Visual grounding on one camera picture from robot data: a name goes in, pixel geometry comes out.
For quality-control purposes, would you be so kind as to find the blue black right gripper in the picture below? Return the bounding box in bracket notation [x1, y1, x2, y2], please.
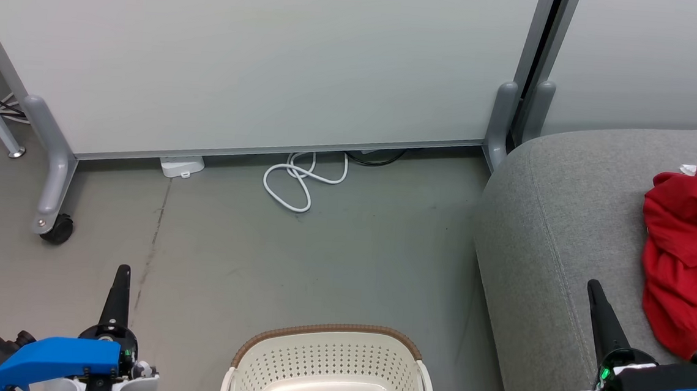
[579, 278, 697, 391]

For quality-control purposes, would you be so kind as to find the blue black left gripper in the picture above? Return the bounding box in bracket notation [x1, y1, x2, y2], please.
[0, 255, 145, 391]

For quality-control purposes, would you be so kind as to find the cream perforated laundry basket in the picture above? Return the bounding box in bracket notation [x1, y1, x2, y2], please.
[220, 316, 441, 391]

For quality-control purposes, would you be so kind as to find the black caster wheel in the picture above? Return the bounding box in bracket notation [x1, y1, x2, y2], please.
[39, 212, 75, 247]

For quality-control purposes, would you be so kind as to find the grey fabric sofa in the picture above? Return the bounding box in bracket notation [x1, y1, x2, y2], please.
[463, 111, 697, 391]

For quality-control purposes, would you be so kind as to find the grey partition leg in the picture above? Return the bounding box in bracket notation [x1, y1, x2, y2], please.
[481, 80, 520, 174]
[521, 79, 557, 146]
[13, 94, 83, 237]

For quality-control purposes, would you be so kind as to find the white box on floor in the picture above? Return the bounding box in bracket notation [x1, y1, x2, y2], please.
[158, 153, 206, 181]

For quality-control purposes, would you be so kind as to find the narrow white partition panel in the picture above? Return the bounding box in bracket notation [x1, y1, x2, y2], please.
[543, 0, 697, 147]

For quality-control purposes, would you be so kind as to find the large white partition panel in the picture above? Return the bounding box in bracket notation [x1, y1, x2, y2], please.
[0, 0, 564, 193]

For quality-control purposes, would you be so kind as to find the coiled white floor cable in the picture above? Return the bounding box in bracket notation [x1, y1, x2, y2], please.
[261, 147, 350, 216]

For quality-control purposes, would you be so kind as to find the black cable under partition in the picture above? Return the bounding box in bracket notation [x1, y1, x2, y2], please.
[345, 146, 408, 169]

